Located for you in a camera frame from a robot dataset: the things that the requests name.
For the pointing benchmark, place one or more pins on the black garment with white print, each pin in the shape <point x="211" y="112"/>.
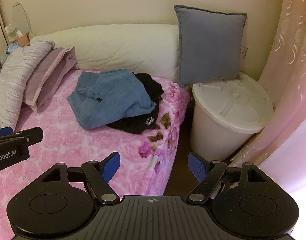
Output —
<point x="133" y="127"/>

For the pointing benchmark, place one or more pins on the grey-blue square cushion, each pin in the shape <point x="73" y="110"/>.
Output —
<point x="208" y="47"/>

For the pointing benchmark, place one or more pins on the mauve pillow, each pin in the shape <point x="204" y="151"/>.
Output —
<point x="48" y="75"/>

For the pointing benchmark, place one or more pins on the grey quilted blanket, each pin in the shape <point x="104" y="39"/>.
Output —
<point x="13" y="80"/>

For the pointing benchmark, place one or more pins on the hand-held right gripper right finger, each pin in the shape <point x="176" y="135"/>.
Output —
<point x="198" y="166"/>

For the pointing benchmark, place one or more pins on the pink tissue box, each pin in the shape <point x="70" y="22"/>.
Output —
<point x="23" y="40"/>

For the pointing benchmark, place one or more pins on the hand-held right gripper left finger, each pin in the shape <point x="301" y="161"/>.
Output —
<point x="111" y="166"/>

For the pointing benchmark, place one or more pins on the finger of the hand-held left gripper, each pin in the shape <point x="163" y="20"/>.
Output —
<point x="30" y="135"/>
<point x="1" y="131"/>

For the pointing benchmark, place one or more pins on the pink floral blanket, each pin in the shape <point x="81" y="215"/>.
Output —
<point x="68" y="150"/>

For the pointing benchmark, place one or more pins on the blue denim jeans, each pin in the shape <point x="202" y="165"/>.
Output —
<point x="113" y="97"/>

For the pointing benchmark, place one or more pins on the grey plush toy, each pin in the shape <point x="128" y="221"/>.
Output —
<point x="1" y="62"/>

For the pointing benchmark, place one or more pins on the clear oval tabletop mirror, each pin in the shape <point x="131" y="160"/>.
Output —
<point x="19" y="17"/>

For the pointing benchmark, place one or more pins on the pink patterned curtain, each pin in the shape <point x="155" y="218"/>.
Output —
<point x="288" y="80"/>

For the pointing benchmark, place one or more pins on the long white pillow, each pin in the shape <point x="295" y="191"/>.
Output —
<point x="118" y="47"/>

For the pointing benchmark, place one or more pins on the white plastic bucket with lid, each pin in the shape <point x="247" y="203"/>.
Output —
<point x="213" y="127"/>

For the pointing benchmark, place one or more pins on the white blanket label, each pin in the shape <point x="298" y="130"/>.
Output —
<point x="153" y="163"/>

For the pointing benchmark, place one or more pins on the wall outlet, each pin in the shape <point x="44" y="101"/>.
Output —
<point x="243" y="52"/>

